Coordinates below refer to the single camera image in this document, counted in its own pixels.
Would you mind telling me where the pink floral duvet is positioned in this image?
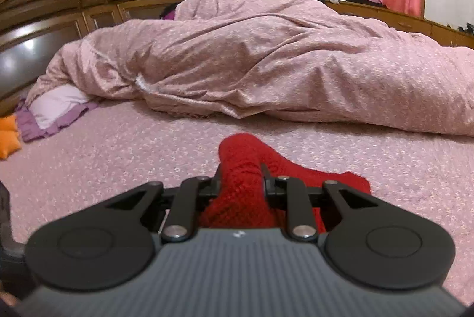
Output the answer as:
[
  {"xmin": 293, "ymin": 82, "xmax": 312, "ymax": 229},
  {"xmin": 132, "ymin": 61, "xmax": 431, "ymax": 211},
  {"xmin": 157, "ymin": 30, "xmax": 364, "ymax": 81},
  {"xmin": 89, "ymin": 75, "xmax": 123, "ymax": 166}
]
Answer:
[{"xmin": 24, "ymin": 0, "xmax": 474, "ymax": 138}]

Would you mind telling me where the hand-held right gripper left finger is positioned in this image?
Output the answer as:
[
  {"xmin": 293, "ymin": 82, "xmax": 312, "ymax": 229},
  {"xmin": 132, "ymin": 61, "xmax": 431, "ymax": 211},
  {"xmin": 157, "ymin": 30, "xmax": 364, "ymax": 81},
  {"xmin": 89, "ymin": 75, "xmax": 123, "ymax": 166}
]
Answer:
[{"xmin": 105, "ymin": 163, "xmax": 223, "ymax": 243}]

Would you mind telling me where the pink floral bed sheet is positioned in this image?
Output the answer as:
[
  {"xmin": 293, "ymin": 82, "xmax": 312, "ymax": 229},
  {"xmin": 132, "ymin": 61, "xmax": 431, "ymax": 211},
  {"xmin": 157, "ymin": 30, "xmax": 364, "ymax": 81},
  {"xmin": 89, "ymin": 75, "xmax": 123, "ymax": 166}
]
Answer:
[{"xmin": 0, "ymin": 106, "xmax": 474, "ymax": 306}]

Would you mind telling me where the red knit cardigan sweater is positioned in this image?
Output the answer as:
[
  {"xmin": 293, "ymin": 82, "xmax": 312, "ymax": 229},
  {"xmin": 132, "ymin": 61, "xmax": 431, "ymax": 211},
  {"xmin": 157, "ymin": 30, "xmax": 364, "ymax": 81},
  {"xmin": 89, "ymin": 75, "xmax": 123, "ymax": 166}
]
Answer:
[{"xmin": 198, "ymin": 134, "xmax": 372, "ymax": 233}]

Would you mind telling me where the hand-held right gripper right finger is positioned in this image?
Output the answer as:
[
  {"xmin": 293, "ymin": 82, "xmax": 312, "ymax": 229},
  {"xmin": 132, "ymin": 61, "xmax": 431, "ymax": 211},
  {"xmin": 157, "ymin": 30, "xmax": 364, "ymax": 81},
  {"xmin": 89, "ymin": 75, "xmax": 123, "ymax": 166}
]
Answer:
[{"xmin": 260, "ymin": 163, "xmax": 379, "ymax": 243}]

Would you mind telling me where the orange cushion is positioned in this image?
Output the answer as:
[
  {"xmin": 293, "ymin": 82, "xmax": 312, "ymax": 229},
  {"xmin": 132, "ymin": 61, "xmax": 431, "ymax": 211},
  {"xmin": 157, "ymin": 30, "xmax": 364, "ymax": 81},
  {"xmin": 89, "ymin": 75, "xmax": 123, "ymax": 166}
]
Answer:
[{"xmin": 0, "ymin": 114, "xmax": 23, "ymax": 159}]

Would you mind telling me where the wooden bedside cabinet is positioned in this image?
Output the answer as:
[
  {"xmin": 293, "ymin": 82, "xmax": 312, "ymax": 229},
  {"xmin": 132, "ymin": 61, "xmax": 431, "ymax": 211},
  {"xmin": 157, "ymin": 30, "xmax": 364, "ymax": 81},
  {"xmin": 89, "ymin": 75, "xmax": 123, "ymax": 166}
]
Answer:
[{"xmin": 326, "ymin": 1, "xmax": 474, "ymax": 49}]

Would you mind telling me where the lilac frilled pillow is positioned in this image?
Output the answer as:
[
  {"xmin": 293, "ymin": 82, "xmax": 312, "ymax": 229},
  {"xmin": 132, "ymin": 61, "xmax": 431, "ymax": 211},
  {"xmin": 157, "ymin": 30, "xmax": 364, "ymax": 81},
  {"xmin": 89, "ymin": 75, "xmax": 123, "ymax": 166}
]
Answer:
[{"xmin": 15, "ymin": 86, "xmax": 102, "ymax": 144}]

